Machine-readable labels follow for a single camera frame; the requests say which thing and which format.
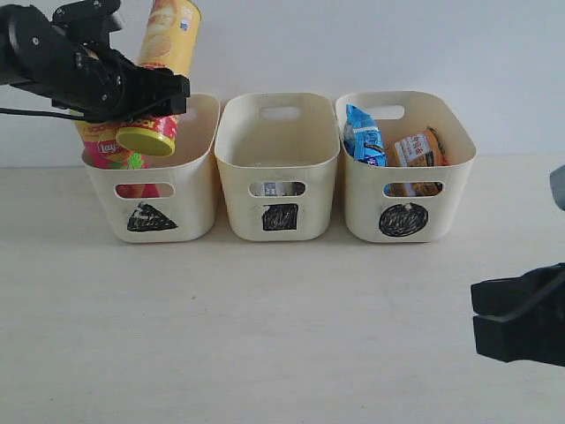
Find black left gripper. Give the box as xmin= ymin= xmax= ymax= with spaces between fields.
xmin=8 ymin=4 xmax=191 ymax=124

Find yellow Lay's chips can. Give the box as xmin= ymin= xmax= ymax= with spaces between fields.
xmin=117 ymin=0 xmax=201 ymax=156

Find pink Lay's chips can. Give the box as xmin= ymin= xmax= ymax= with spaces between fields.
xmin=73 ymin=120 xmax=160 ymax=199

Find white blue milk carton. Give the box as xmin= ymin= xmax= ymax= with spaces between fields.
xmin=262 ymin=181 xmax=287 ymax=197

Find orange noodle packet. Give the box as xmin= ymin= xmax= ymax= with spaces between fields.
xmin=384 ymin=127 xmax=449 ymax=197

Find blue noodle packet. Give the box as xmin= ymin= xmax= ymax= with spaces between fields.
xmin=343 ymin=104 xmax=387 ymax=167

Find purple small box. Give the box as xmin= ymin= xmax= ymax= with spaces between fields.
xmin=290 ymin=181 xmax=305 ymax=196

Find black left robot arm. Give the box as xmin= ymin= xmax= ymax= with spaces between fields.
xmin=1 ymin=1 xmax=190 ymax=124

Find cream bin triangle mark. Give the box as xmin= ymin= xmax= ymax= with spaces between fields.
xmin=82 ymin=94 xmax=221 ymax=243

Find cream bin square mark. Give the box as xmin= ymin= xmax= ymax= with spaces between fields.
xmin=215 ymin=93 xmax=341 ymax=242

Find cream bin circle mark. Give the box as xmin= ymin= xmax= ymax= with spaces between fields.
xmin=335 ymin=91 xmax=477 ymax=243

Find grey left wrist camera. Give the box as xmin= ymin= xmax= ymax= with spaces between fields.
xmin=51 ymin=0 xmax=124 ymax=47

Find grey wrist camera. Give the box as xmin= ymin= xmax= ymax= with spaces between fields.
xmin=51 ymin=0 xmax=124 ymax=47
xmin=549 ymin=165 xmax=565 ymax=211

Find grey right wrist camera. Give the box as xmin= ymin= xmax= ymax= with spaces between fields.
xmin=549 ymin=165 xmax=565 ymax=211

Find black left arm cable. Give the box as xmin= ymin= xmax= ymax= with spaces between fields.
xmin=0 ymin=105 xmax=89 ymax=123

